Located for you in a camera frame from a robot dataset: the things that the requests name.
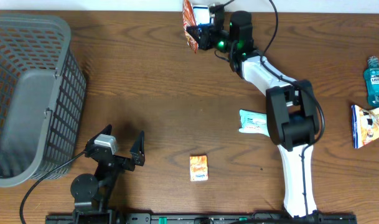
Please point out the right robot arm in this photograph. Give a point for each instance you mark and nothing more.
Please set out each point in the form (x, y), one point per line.
(292, 112)

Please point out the white barcode scanner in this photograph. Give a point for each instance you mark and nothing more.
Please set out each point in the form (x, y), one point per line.
(201, 14)

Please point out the teal mouthwash bottle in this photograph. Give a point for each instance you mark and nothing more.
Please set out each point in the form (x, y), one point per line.
(371, 77)

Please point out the light green wet wipes pack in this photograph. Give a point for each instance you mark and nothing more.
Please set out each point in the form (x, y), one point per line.
(253, 123)

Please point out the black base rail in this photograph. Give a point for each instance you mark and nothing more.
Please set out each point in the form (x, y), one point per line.
(146, 218)

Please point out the small orange tissue pack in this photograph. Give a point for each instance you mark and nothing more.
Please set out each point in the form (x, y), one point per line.
(198, 168)

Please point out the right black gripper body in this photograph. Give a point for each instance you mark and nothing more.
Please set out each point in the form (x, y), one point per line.
(218, 38)

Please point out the orange snack bar wrapper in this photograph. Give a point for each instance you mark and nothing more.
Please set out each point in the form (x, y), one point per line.
(188, 21)

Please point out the grey plastic shopping basket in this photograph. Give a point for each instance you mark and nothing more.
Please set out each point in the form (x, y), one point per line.
(42, 93)

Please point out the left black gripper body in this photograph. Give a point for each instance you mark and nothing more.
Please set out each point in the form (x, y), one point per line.
(124, 164)

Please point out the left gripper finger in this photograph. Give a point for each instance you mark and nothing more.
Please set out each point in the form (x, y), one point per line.
(106, 131)
(137, 150)

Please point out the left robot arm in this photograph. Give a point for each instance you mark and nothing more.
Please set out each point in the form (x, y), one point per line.
(92, 192)

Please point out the yellow snack bag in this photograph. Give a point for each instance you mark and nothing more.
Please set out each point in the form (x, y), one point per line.
(365, 126)

